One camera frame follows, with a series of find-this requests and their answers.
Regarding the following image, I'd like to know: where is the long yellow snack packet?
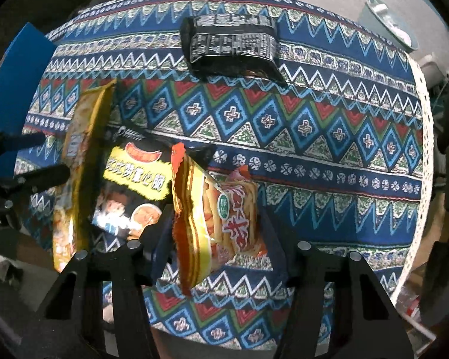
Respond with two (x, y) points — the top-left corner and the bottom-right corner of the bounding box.
(52, 80), (116, 272)

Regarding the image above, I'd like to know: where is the black yellow noodle snack bag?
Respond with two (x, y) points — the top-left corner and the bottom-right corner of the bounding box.
(91, 127), (172, 240)

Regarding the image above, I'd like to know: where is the orange yellow striped snack bag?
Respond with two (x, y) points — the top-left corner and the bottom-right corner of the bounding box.
(171, 143), (267, 295)

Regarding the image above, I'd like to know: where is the black snack bag white text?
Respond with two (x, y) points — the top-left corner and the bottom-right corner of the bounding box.
(180, 14), (286, 86)

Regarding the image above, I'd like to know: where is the blue cardboard storage box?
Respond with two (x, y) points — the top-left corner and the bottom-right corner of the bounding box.
(0, 22), (58, 179)

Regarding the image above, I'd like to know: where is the blue patterned tablecloth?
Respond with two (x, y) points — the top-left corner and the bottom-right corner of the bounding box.
(13, 0), (435, 350)

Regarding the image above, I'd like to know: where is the light blue waste bin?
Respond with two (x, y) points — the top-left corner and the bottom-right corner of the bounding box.
(358, 0), (418, 54)

